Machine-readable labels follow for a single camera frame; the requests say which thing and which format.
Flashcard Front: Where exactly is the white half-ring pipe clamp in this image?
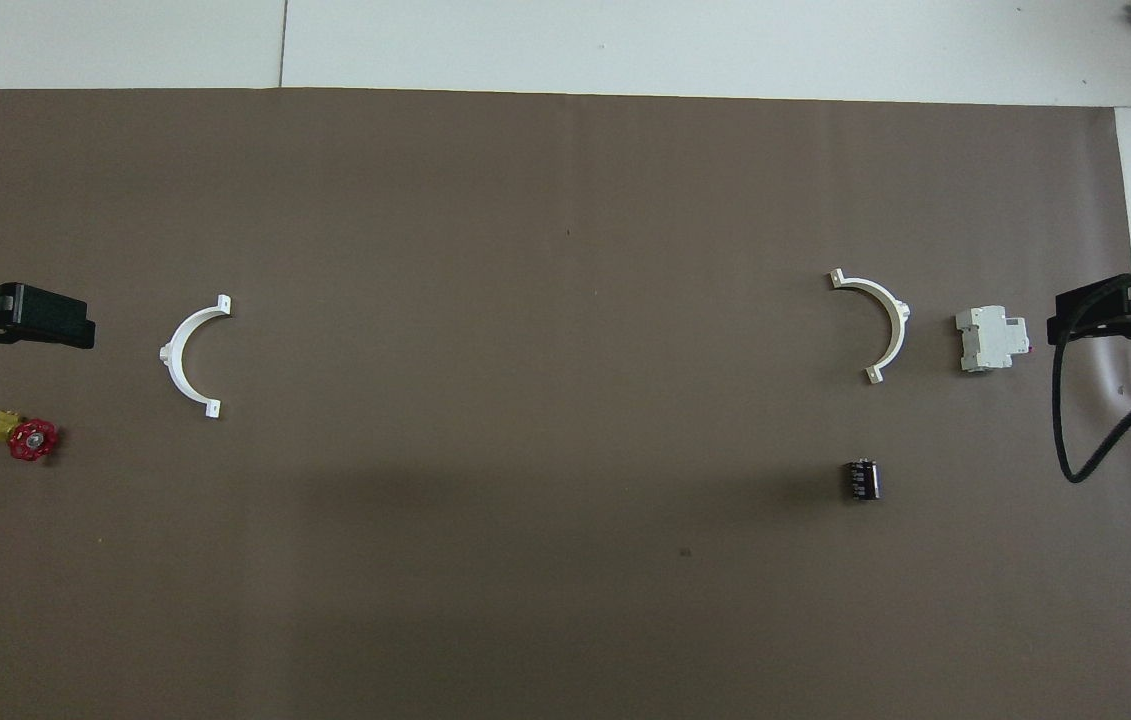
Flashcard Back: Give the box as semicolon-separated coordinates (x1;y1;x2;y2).
159;294;233;422
829;268;914;385

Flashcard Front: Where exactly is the white circuit breaker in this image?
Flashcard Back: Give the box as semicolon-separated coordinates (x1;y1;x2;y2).
955;305;1032;374

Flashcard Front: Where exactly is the brass valve with red handwheel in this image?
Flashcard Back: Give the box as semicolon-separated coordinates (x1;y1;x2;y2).
0;408;59;463

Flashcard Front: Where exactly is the black cylindrical capacitor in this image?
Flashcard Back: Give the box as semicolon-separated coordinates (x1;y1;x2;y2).
844;457;881;502

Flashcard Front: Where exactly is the brown paper table mat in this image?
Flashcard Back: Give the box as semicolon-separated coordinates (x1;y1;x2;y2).
0;88;1131;720

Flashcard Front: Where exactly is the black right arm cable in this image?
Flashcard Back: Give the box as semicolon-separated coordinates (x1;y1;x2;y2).
1052;262;1131;485

